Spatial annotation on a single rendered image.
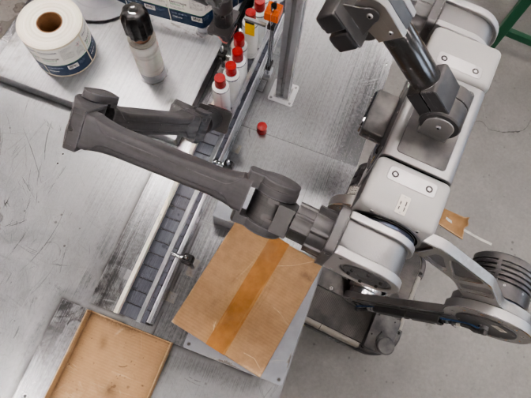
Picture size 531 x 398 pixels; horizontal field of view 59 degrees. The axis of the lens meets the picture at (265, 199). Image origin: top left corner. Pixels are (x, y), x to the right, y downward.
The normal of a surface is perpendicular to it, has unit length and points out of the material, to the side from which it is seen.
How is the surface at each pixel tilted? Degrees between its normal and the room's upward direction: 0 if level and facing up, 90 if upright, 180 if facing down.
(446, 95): 44
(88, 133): 36
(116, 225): 0
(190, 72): 0
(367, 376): 0
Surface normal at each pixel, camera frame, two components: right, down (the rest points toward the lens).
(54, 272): 0.04, -0.32
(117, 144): -0.03, 0.29
